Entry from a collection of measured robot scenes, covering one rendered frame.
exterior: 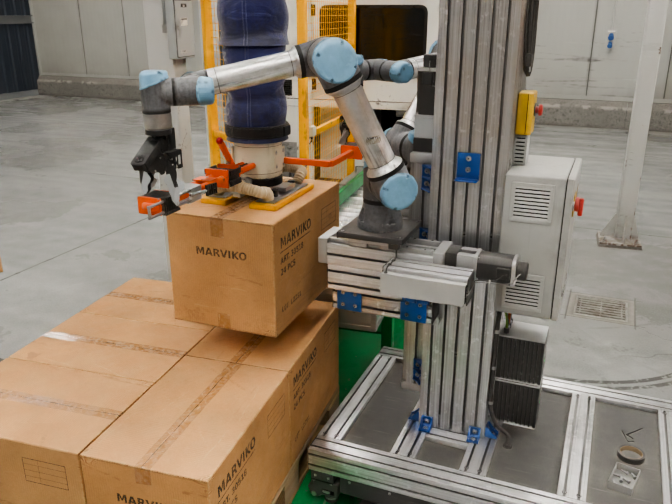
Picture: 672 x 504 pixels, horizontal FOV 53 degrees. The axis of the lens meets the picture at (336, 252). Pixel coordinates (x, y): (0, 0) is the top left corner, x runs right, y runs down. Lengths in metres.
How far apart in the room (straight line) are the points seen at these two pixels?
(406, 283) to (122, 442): 0.95
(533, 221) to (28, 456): 1.66
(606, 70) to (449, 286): 9.50
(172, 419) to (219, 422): 0.15
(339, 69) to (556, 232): 0.84
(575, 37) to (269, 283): 9.54
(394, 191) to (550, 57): 9.50
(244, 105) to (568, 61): 9.35
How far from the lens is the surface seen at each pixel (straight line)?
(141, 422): 2.15
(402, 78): 2.45
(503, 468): 2.51
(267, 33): 2.28
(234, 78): 1.99
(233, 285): 2.26
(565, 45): 11.35
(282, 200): 2.32
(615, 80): 11.35
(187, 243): 2.30
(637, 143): 5.47
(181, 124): 3.81
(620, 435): 2.80
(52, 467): 2.16
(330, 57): 1.86
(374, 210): 2.14
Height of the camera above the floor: 1.70
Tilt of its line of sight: 20 degrees down
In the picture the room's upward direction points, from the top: straight up
